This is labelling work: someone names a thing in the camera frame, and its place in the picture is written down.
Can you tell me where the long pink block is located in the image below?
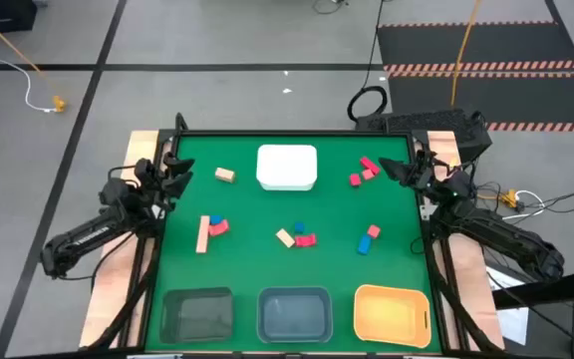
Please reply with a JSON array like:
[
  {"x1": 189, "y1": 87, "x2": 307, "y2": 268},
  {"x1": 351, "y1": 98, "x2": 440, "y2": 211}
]
[{"x1": 359, "y1": 156, "x2": 382, "y2": 177}]

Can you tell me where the black floor bar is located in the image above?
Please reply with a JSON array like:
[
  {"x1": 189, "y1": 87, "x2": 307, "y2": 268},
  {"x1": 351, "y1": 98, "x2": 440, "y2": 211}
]
[{"x1": 490, "y1": 268, "x2": 574, "y2": 310}]

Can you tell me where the black hazard-striped floor mat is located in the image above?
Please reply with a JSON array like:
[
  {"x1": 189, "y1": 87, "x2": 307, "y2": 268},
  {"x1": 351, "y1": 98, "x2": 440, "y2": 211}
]
[{"x1": 376, "y1": 20, "x2": 574, "y2": 134}]

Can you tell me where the black computer tower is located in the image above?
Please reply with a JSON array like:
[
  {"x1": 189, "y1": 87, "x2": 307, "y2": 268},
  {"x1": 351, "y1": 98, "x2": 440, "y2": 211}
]
[{"x1": 355, "y1": 108, "x2": 493, "y2": 164}]

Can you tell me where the yellow power plug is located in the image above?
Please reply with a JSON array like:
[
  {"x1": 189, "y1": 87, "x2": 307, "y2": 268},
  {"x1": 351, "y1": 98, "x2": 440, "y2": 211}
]
[{"x1": 498, "y1": 188, "x2": 520, "y2": 208}]

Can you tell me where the blue-grey plastic bin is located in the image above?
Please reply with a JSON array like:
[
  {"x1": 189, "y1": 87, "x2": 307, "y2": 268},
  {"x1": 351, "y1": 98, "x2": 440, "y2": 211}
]
[{"x1": 256, "y1": 285, "x2": 334, "y2": 344}]

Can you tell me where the orange strap with yellow clip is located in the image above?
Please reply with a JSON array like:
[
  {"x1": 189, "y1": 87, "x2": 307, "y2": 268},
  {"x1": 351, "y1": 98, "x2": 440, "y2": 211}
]
[{"x1": 0, "y1": 5, "x2": 68, "y2": 113}]

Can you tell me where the orange plastic bin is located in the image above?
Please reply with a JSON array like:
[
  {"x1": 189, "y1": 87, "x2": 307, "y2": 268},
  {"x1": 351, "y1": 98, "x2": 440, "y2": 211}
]
[{"x1": 353, "y1": 283, "x2": 432, "y2": 349}]

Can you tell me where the clear grey plastic bin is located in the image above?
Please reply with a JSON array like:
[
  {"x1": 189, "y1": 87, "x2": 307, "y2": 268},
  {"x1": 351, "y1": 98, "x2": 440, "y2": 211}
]
[{"x1": 159, "y1": 286, "x2": 235, "y2": 345}]

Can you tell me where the yellow cable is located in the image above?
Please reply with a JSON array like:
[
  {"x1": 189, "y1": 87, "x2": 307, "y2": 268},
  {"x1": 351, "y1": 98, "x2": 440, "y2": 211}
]
[{"x1": 449, "y1": 0, "x2": 483, "y2": 109}]

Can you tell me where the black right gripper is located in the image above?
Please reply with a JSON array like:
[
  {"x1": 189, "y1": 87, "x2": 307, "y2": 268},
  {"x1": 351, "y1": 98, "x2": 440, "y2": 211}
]
[{"x1": 379, "y1": 149, "x2": 442, "y2": 193}]

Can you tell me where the long wooden block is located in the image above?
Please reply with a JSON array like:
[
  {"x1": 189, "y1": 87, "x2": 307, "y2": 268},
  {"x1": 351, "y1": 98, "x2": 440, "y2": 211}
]
[{"x1": 195, "y1": 214, "x2": 211, "y2": 254}]

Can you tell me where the thin black cable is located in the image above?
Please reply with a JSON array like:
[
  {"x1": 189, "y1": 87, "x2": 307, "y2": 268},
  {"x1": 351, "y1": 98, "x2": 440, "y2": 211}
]
[{"x1": 312, "y1": 0, "x2": 351, "y2": 15}]

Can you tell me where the white plastic bin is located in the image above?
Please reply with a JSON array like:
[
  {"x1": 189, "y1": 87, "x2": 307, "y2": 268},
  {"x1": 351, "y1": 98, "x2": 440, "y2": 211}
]
[{"x1": 255, "y1": 144, "x2": 318, "y2": 191}]

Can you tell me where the green table mat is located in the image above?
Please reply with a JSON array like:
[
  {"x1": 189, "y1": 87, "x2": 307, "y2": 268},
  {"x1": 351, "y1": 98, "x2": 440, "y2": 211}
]
[{"x1": 144, "y1": 134, "x2": 442, "y2": 354}]

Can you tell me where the white cable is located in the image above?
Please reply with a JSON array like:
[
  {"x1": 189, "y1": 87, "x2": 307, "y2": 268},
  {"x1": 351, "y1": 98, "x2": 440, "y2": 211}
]
[{"x1": 0, "y1": 0, "x2": 55, "y2": 114}]

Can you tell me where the black coiled cable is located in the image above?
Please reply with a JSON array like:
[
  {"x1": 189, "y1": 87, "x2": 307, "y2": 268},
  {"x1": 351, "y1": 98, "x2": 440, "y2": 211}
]
[{"x1": 347, "y1": 0, "x2": 389, "y2": 124}]

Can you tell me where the white paper sheet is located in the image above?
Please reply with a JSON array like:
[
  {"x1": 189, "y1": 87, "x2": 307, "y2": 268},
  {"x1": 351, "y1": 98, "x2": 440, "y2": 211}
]
[{"x1": 485, "y1": 266, "x2": 530, "y2": 346}]

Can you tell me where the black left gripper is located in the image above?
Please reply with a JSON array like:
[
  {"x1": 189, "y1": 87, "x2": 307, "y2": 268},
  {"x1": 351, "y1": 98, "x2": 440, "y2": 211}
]
[{"x1": 147, "y1": 153, "x2": 196, "y2": 210}]

